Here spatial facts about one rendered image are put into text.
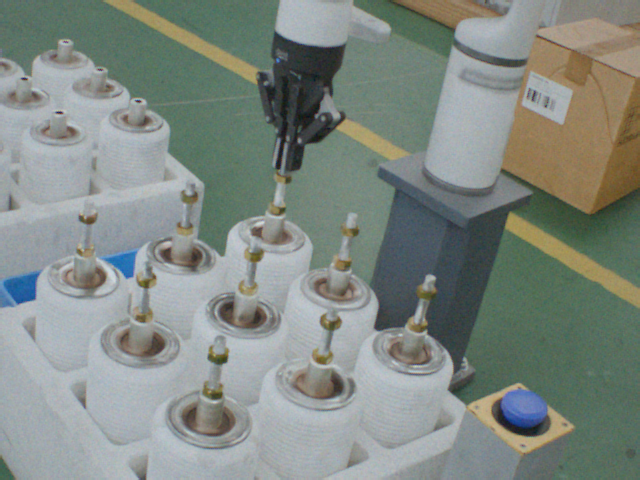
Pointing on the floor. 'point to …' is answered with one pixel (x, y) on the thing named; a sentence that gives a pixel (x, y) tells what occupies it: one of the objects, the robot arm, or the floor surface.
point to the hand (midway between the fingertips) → (288, 154)
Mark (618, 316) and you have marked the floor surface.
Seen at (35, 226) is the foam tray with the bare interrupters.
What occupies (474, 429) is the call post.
